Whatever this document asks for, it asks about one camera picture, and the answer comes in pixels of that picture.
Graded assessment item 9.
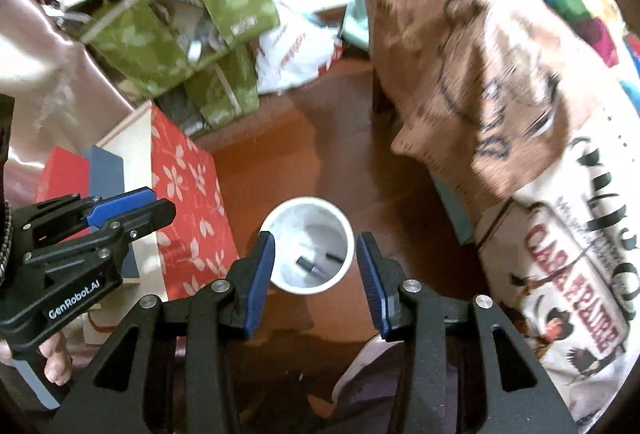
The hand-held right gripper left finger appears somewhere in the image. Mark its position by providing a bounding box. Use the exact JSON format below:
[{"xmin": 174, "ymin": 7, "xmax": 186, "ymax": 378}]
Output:
[{"xmin": 50, "ymin": 230, "xmax": 277, "ymax": 434}]

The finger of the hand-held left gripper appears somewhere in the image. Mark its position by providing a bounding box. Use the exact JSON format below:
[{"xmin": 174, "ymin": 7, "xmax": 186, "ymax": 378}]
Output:
[
  {"xmin": 20, "ymin": 187, "xmax": 156, "ymax": 235},
  {"xmin": 22, "ymin": 200, "xmax": 177, "ymax": 265}
]

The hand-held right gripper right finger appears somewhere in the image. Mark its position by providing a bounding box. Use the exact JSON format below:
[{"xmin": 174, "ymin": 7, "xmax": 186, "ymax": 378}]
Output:
[{"xmin": 356, "ymin": 231, "xmax": 578, "ymax": 434}]

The white round cup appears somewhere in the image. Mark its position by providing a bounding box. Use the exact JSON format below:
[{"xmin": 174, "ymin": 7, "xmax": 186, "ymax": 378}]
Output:
[{"xmin": 260, "ymin": 197, "xmax": 353, "ymax": 295}]

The person's left hand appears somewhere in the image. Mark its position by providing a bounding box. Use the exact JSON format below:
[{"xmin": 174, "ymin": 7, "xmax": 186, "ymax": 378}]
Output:
[{"xmin": 37, "ymin": 331, "xmax": 73, "ymax": 386}]

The red floral print box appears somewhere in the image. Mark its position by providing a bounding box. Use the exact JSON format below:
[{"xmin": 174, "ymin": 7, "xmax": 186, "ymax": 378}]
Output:
[{"xmin": 95, "ymin": 102, "xmax": 240, "ymax": 302}]

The plain red box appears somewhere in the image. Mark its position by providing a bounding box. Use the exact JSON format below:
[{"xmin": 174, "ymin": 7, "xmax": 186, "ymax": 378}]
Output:
[{"xmin": 35, "ymin": 146, "xmax": 92, "ymax": 242}]

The white and purple cloth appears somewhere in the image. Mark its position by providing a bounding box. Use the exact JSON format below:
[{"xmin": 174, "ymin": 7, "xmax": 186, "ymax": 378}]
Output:
[{"xmin": 332, "ymin": 334, "xmax": 402, "ymax": 420}]

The pink satin cloth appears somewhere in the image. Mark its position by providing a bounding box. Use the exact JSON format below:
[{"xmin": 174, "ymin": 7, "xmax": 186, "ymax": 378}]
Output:
[{"xmin": 0, "ymin": 0, "xmax": 151, "ymax": 209}]

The small green leaf-print box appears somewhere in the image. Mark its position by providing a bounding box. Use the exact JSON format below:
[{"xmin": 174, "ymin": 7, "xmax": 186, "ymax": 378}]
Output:
[{"xmin": 182, "ymin": 46, "xmax": 261, "ymax": 129}]

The white plastic bag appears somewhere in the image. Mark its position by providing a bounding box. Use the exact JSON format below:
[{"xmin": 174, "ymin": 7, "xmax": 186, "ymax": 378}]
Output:
[{"xmin": 255, "ymin": 4, "xmax": 346, "ymax": 94}]

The printed blanket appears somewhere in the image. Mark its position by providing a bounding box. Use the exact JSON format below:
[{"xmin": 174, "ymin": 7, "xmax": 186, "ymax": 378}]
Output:
[{"xmin": 357, "ymin": 0, "xmax": 640, "ymax": 425}]

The light teal cloth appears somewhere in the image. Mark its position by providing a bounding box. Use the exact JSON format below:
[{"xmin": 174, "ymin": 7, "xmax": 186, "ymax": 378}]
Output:
[{"xmin": 340, "ymin": 0, "xmax": 373, "ymax": 54}]

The colourful patchwork plush blanket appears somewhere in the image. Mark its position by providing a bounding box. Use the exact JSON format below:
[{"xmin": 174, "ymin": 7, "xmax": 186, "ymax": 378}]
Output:
[{"xmin": 532, "ymin": 0, "xmax": 640, "ymax": 69}]

